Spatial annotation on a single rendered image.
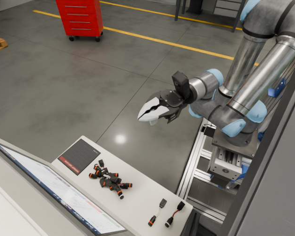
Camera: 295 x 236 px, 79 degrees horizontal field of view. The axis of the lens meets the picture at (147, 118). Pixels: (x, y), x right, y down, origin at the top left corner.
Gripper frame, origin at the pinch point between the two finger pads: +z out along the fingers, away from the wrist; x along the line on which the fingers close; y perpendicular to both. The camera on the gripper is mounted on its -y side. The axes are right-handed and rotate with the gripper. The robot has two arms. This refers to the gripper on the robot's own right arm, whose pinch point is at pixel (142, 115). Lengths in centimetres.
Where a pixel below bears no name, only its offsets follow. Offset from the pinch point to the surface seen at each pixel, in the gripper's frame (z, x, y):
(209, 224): -12, -39, 46
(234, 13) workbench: -421, 182, 130
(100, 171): 13.1, 8.9, 45.7
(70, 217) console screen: 26.5, -11.6, 0.0
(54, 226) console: 27.9, -13.1, -7.3
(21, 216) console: 30.1, -10.2, -10.8
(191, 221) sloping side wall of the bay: -5, -32, 40
